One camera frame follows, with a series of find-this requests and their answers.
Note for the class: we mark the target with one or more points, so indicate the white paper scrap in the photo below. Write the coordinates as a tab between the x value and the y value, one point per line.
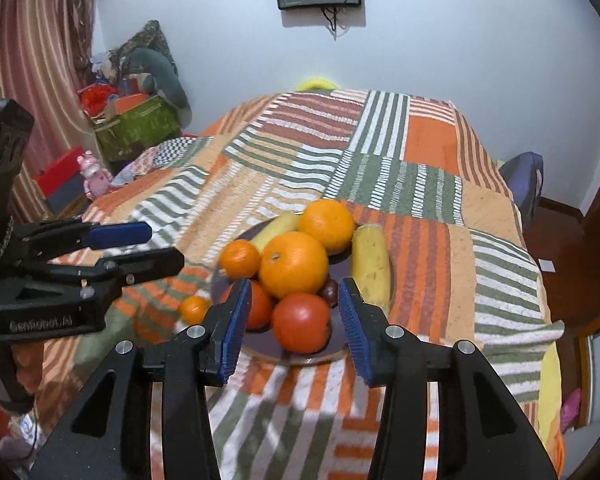
547	265

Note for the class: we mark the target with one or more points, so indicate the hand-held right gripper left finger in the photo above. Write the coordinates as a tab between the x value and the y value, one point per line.
235	330

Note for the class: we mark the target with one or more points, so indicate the green storage box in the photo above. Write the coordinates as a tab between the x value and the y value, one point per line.
140	125

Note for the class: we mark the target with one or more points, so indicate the pink cloth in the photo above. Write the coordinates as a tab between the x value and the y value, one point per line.
572	407

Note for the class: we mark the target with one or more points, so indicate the floral quilt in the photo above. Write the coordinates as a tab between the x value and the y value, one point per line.
135	167

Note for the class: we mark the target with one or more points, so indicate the red tomato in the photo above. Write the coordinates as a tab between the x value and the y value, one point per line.
301	322
260	305

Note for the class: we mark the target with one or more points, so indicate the yellow banana piece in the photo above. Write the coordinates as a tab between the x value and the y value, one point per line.
275	230
372	265

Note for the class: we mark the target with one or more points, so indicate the yellow bed sheet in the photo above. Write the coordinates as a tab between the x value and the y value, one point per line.
547	400

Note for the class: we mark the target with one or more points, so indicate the red bag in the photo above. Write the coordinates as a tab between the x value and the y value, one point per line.
97	97

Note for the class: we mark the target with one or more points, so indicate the orange with sticker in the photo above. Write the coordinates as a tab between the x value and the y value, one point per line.
327	225

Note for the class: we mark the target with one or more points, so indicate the large orange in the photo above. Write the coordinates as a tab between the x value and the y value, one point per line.
293	265

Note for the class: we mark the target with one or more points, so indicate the pink toy figure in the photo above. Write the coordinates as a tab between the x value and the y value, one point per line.
94	175

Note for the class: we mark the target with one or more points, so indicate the small mandarin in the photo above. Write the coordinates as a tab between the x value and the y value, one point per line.
240	259
195	309

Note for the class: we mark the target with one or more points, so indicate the red box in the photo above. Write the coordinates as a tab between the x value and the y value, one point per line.
60	180

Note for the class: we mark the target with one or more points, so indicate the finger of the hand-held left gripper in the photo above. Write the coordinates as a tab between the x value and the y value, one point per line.
150	265
120	234

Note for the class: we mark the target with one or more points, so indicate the dark purple plate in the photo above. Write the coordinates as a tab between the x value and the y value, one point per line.
265	347

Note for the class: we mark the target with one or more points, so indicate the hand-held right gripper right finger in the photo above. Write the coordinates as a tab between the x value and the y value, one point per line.
355	330

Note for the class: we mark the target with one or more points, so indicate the small dark red fruit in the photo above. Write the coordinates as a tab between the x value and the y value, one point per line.
330	292

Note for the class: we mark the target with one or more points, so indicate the striped patchwork blanket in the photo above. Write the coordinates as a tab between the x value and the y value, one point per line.
405	175

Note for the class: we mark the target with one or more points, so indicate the striped curtain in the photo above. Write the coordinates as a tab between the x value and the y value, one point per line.
35	50

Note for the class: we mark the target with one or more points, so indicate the blue chair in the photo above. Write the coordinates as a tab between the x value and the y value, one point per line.
522	180

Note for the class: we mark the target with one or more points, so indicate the dark patterned cushion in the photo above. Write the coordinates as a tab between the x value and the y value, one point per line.
145	40

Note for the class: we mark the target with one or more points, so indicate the black white checkered cloth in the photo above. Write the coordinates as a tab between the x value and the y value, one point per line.
177	147

